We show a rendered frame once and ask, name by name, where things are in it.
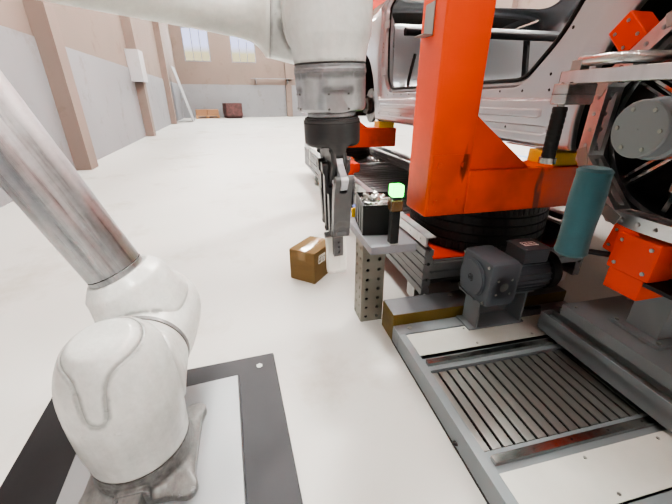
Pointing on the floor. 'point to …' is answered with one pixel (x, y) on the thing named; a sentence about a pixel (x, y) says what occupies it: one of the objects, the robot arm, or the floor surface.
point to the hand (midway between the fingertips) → (336, 252)
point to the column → (368, 283)
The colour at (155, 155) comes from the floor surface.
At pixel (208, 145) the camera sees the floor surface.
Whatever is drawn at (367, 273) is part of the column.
